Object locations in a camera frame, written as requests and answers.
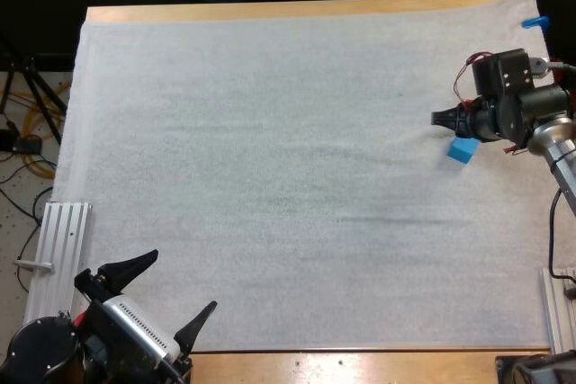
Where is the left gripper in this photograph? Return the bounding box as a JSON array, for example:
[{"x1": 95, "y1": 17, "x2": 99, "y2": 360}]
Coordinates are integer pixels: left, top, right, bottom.
[{"x1": 73, "y1": 248, "x2": 219, "y2": 384}]

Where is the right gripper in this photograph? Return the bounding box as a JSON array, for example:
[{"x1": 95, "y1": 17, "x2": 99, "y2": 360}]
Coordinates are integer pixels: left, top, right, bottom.
[{"x1": 455, "y1": 48, "x2": 535, "y2": 147}]

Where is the blue cube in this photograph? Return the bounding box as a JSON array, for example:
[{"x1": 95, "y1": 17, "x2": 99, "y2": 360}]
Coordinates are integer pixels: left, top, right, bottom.
[{"x1": 446, "y1": 136, "x2": 480, "y2": 165}]

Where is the blue clip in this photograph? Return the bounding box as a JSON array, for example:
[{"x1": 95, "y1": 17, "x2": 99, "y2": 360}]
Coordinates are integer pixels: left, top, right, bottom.
[{"x1": 520, "y1": 15, "x2": 551, "y2": 30}]

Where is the silver clamp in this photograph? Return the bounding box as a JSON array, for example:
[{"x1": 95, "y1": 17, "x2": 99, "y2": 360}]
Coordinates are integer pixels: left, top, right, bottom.
[{"x1": 13, "y1": 258, "x2": 55, "y2": 273}]

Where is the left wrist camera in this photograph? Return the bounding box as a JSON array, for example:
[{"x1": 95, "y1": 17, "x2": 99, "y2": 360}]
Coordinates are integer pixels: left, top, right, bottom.
[{"x1": 100, "y1": 294, "x2": 182, "y2": 365}]

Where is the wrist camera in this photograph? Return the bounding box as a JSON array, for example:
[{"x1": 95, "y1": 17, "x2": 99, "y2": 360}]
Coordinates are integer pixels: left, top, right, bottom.
[
  {"x1": 100, "y1": 294, "x2": 182, "y2": 365},
  {"x1": 527, "y1": 57, "x2": 551, "y2": 84}
]

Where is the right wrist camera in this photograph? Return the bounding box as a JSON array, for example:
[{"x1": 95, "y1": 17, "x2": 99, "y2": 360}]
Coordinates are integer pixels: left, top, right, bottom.
[{"x1": 527, "y1": 57, "x2": 551, "y2": 84}]

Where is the grey cable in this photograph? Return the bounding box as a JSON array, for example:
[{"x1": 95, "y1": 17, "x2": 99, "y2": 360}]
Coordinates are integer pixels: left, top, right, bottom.
[{"x1": 546, "y1": 58, "x2": 576, "y2": 73}]

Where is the ribbed aluminium rail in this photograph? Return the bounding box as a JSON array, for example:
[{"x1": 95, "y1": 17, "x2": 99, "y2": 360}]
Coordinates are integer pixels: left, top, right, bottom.
[
  {"x1": 539, "y1": 266, "x2": 576, "y2": 354},
  {"x1": 22, "y1": 201, "x2": 94, "y2": 326}
]

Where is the black cable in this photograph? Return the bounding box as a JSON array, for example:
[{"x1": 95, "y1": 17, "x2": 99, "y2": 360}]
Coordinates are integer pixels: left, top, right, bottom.
[{"x1": 547, "y1": 187, "x2": 576, "y2": 282}]

